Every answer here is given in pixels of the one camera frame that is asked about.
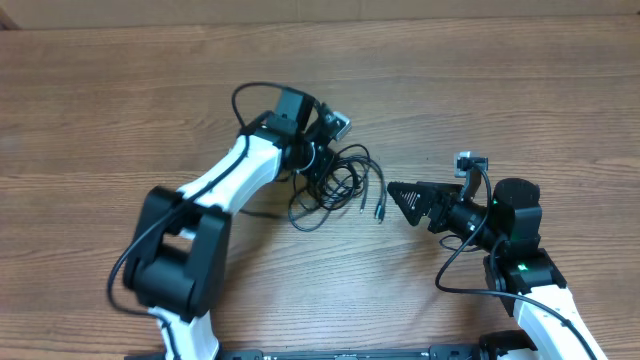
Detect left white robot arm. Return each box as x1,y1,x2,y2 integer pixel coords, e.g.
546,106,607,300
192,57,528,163
106,85,351,359

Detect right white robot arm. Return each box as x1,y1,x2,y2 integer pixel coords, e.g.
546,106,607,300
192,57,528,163
387,178,605,359

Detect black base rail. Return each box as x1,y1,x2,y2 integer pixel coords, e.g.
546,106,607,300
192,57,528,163
124,343,484,360

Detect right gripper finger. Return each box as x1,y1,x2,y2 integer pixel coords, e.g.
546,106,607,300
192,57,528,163
387,182,443,226
422,182,463,193

